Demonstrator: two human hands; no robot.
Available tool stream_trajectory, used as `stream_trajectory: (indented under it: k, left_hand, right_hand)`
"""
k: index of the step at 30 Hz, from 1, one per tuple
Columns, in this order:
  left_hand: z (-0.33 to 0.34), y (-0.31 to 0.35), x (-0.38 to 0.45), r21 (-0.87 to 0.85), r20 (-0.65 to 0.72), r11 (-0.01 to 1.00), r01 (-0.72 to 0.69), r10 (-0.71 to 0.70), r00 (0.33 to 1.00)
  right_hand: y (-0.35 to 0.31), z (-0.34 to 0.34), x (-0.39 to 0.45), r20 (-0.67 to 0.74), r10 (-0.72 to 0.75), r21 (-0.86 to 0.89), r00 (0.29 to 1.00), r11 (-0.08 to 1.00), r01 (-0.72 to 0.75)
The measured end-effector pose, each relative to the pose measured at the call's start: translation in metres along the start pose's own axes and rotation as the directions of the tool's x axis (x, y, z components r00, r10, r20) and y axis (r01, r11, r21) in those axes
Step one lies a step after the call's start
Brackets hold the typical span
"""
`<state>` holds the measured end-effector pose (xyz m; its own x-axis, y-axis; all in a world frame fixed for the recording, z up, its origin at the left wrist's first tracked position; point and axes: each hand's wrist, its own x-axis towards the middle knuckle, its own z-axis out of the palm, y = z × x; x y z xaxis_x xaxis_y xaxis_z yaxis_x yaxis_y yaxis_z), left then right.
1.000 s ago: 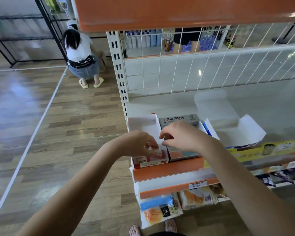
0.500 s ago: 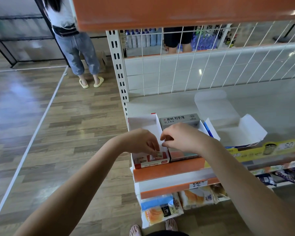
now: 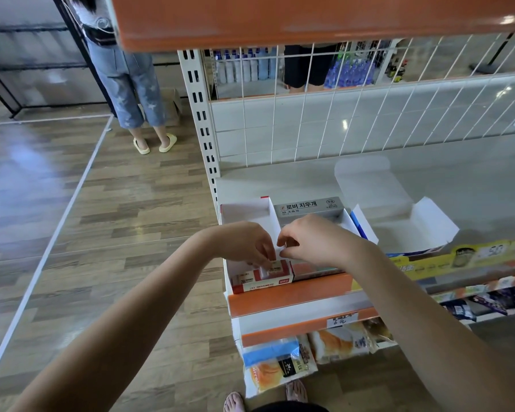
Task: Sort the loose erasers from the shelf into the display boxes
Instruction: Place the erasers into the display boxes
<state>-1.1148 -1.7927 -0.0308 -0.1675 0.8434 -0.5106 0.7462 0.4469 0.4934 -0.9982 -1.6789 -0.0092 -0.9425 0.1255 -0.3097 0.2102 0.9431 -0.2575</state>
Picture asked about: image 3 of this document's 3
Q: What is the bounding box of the white orange metal shelf unit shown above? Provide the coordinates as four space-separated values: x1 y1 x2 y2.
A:
107 0 515 400

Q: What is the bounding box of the red eraser display box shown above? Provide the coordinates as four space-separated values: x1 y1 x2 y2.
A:
220 197 295 294

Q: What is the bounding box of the blue white eraser box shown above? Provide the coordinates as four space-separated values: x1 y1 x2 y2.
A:
335 154 460 259

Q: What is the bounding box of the yellow price label strip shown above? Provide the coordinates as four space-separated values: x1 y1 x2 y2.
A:
386 231 515 284

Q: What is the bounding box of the row of blue bottles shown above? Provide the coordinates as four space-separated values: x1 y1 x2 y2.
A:
213 40 396 89

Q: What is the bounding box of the black metal rack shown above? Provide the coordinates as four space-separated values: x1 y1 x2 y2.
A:
0 0 113 117

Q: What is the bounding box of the person's left forearm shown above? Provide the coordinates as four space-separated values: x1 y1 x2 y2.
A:
9 227 224 412

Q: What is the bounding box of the blue orange snack packet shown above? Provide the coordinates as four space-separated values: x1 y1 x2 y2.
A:
243 339 319 398

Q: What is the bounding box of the person's right hand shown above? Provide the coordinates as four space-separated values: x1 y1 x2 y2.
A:
276 214 367 270

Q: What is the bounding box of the white wire grid panel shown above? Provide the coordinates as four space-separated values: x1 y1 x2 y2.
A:
210 34 515 168

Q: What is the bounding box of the person's left hand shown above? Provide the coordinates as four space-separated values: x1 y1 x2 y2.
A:
208 221 278 268

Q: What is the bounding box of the box of pink-blue erasers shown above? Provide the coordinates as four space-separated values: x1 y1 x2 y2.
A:
273 196 366 282

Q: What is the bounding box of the person's right forearm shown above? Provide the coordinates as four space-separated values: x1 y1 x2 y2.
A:
347 231 515 412

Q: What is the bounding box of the person's right foot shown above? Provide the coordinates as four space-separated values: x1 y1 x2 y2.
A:
285 379 310 404

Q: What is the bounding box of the row of dark snack packets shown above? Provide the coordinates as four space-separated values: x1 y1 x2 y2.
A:
438 287 515 323

